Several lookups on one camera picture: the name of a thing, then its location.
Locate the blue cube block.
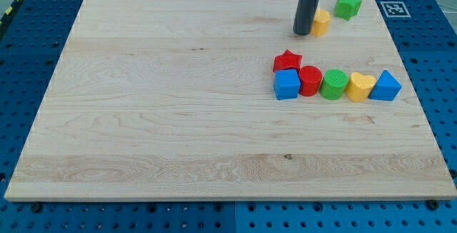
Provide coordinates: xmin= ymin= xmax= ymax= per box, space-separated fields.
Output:
xmin=273 ymin=69 xmax=301 ymax=100

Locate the red star block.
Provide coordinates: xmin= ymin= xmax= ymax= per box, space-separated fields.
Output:
xmin=272 ymin=49 xmax=303 ymax=72

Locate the green star block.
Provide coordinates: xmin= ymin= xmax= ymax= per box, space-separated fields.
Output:
xmin=334 ymin=0 xmax=362 ymax=21

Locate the light wooden board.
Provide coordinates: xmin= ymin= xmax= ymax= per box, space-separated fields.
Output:
xmin=5 ymin=0 xmax=456 ymax=202

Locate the red cylinder block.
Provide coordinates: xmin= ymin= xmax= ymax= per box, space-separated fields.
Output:
xmin=298 ymin=66 xmax=323 ymax=96

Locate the green cylinder block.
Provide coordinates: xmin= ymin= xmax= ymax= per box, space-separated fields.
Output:
xmin=319 ymin=69 xmax=348 ymax=100

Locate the yellow hexagon block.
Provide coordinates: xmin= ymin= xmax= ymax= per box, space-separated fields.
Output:
xmin=311 ymin=9 xmax=331 ymax=36

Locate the yellow heart block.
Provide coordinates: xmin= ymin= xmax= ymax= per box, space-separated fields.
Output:
xmin=345 ymin=72 xmax=376 ymax=102

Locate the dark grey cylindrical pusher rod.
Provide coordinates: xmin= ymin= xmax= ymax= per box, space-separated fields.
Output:
xmin=293 ymin=0 xmax=319 ymax=36

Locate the blue triangular prism block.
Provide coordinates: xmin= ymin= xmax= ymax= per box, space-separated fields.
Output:
xmin=368 ymin=70 xmax=402 ymax=101

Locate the white fiducial marker tag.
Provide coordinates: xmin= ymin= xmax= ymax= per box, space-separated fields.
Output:
xmin=381 ymin=1 xmax=411 ymax=18

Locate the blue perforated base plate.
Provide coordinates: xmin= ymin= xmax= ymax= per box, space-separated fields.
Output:
xmin=1 ymin=0 xmax=456 ymax=232

